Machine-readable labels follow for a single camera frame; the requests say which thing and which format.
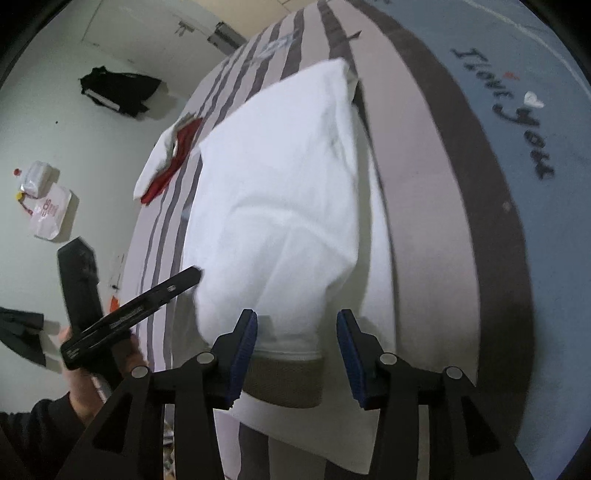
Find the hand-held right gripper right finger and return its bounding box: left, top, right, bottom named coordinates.
left=337, top=308, right=532, bottom=480

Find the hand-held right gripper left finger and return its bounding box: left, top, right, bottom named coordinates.
left=55, top=309, right=258, bottom=480

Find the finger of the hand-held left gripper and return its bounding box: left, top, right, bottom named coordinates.
left=148, top=265, right=205, bottom=305

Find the white polo shirt beige trim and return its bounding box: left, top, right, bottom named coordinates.
left=182, top=58, right=398, bottom=476

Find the person's left forearm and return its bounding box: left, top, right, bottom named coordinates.
left=0, top=392, right=93, bottom=480

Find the person's left hand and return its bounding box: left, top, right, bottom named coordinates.
left=59, top=323, right=146, bottom=428

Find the dark cloth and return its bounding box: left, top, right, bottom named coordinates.
left=0, top=306, right=47, bottom=366

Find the white plastic bag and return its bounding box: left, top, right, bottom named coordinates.
left=23, top=185, right=74, bottom=241

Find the red and white garment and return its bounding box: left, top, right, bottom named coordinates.
left=133, top=114, right=205, bottom=206

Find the blue and striped bedsheet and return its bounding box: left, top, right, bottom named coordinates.
left=124, top=0, right=591, bottom=480

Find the black bag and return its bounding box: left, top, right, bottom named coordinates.
left=78, top=66, right=163, bottom=118

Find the grey box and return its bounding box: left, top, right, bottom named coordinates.
left=208, top=22, right=245, bottom=49

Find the white door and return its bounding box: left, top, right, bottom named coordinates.
left=81, top=0, right=241, bottom=61

